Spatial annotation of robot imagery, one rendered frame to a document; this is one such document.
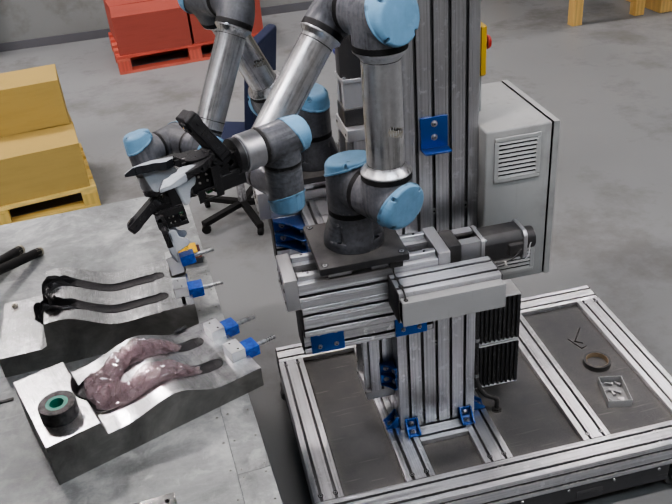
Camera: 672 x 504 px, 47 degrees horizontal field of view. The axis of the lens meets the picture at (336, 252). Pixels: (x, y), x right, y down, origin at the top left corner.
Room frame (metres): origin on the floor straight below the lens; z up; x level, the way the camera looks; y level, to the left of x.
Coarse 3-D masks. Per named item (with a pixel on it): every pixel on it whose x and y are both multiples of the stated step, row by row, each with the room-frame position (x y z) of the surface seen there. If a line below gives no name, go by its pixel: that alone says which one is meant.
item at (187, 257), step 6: (168, 252) 1.87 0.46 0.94; (180, 252) 1.88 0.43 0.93; (186, 252) 1.87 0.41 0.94; (192, 252) 1.86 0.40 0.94; (198, 252) 1.87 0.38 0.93; (204, 252) 1.87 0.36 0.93; (168, 258) 1.83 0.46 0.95; (180, 258) 1.84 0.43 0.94; (186, 258) 1.84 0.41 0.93; (192, 258) 1.85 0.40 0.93; (168, 264) 1.83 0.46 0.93; (174, 264) 1.83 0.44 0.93; (180, 264) 1.83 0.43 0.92; (186, 264) 1.84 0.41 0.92; (174, 270) 1.83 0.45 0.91; (180, 270) 1.83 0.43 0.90
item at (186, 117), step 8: (184, 112) 1.33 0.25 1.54; (192, 112) 1.32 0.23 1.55; (184, 120) 1.31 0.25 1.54; (192, 120) 1.31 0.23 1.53; (200, 120) 1.32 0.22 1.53; (184, 128) 1.32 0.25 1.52; (192, 128) 1.31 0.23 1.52; (200, 128) 1.32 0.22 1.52; (208, 128) 1.33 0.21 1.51; (192, 136) 1.35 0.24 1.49; (200, 136) 1.31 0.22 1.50; (208, 136) 1.32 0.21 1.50; (216, 136) 1.33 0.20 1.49; (200, 144) 1.35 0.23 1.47; (208, 144) 1.32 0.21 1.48; (216, 144) 1.33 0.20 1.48; (216, 152) 1.32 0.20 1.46; (224, 152) 1.33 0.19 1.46; (224, 160) 1.33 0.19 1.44
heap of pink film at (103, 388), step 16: (112, 352) 1.48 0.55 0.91; (128, 352) 1.47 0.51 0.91; (144, 352) 1.47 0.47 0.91; (160, 352) 1.49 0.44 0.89; (112, 368) 1.44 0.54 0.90; (144, 368) 1.41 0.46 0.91; (160, 368) 1.39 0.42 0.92; (176, 368) 1.41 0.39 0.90; (192, 368) 1.43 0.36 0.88; (96, 384) 1.39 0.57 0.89; (112, 384) 1.38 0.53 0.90; (128, 384) 1.37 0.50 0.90; (144, 384) 1.36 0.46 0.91; (96, 400) 1.34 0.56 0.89; (112, 400) 1.34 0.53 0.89; (128, 400) 1.34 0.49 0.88
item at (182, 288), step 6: (174, 282) 1.75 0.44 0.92; (180, 282) 1.75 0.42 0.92; (186, 282) 1.75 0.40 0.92; (192, 282) 1.77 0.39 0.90; (198, 282) 1.76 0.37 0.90; (216, 282) 1.77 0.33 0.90; (222, 282) 1.77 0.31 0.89; (174, 288) 1.72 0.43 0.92; (180, 288) 1.72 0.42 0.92; (186, 288) 1.72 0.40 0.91; (192, 288) 1.74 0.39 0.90; (198, 288) 1.74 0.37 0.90; (204, 288) 1.76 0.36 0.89; (180, 294) 1.72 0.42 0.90; (186, 294) 1.72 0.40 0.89; (198, 294) 1.73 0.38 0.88; (204, 294) 1.74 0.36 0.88
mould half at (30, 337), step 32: (64, 288) 1.75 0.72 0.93; (128, 288) 1.80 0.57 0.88; (160, 288) 1.77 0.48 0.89; (32, 320) 1.72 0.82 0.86; (64, 320) 1.61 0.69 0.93; (96, 320) 1.63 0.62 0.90; (128, 320) 1.65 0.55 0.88; (160, 320) 1.66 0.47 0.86; (192, 320) 1.68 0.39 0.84; (0, 352) 1.59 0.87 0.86; (32, 352) 1.58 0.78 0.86; (64, 352) 1.60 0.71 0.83; (96, 352) 1.62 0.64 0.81
